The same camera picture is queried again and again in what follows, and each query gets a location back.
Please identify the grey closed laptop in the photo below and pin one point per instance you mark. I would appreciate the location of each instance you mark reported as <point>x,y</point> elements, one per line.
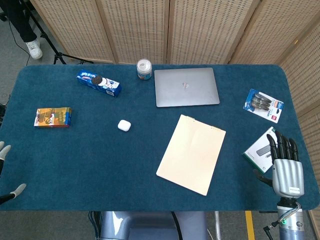
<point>186,87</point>

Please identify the blue-grey robot torso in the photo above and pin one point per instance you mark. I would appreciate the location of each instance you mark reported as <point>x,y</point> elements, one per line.
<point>140,226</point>

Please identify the teal table mat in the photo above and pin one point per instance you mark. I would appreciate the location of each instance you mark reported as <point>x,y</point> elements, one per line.
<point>100,162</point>

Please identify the white sneaker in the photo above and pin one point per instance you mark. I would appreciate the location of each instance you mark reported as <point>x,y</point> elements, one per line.
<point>34,48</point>

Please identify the orange snack box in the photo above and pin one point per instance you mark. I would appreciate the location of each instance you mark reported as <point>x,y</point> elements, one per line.
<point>53,117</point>

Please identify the wooden rattan folding screen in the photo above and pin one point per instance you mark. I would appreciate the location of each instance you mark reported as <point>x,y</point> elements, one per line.
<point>200,30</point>

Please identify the black tripod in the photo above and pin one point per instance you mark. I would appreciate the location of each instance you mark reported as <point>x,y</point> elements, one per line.
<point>56,53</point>

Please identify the white earbuds case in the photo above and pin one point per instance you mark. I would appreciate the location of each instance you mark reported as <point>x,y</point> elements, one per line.
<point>124,125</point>

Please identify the white table leg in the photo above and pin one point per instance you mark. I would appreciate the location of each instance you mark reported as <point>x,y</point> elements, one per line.
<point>217,225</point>

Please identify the blue cookie box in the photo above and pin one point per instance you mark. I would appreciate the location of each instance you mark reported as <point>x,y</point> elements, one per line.
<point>100,83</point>

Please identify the battery blister pack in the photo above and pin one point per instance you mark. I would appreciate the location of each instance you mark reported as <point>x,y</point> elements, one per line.
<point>265,105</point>

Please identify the white green USB hub box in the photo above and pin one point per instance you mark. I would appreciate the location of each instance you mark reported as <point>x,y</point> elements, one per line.
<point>260,152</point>

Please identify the person leg black trousers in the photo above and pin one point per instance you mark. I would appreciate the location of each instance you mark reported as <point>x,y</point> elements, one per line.
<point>23,22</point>

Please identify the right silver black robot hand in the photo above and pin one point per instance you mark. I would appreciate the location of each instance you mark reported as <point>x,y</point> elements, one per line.
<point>287,177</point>

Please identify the white-lidded jar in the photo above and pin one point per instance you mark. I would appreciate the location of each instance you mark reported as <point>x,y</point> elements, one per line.
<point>144,70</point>

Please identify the left grey-tipped robot hand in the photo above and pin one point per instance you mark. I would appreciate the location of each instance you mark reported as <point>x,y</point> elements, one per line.
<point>5,151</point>

